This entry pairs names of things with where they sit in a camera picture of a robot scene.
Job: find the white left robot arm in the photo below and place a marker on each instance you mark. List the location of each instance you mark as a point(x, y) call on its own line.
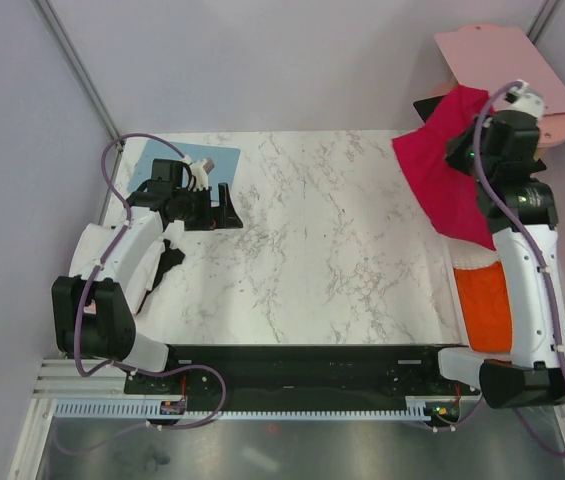
point(95, 306)

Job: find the white slotted cable duct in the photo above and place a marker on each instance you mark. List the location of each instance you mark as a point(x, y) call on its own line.
point(145, 409)

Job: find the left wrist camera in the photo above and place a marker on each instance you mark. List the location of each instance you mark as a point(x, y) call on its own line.
point(166, 175)

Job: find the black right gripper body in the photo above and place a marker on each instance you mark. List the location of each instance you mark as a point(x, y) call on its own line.
point(460, 153)

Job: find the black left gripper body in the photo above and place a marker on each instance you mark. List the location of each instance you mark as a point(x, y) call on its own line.
point(195, 209)

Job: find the magenta t shirt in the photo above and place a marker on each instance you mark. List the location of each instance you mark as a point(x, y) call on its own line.
point(447, 196)

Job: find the white plastic basket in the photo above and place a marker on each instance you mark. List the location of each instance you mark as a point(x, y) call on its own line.
point(468, 256)

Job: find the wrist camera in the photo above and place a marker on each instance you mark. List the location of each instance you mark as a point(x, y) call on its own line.
point(166, 175)
point(526, 100)

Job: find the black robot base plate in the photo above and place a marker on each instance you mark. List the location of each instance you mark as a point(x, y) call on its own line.
point(303, 376)

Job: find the white folded t shirt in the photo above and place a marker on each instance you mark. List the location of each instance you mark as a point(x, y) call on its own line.
point(136, 258)

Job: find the orange t shirt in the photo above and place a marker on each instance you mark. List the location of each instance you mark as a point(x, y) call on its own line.
point(485, 307)

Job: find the light blue mat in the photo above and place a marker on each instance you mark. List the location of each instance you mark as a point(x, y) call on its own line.
point(225, 160)

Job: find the black board on shelf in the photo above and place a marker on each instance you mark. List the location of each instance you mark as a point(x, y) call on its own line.
point(426, 107)

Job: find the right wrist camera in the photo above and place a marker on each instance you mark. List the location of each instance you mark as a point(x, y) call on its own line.
point(526, 100)

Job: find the aluminium frame rails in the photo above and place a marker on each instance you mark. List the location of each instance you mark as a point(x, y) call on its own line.
point(59, 378)

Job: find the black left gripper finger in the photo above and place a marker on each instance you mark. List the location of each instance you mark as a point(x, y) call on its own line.
point(225, 217)
point(224, 196)

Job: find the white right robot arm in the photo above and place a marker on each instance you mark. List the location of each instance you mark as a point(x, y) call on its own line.
point(521, 217)

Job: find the pink tiered shelf stand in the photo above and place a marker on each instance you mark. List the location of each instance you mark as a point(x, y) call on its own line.
point(486, 57)

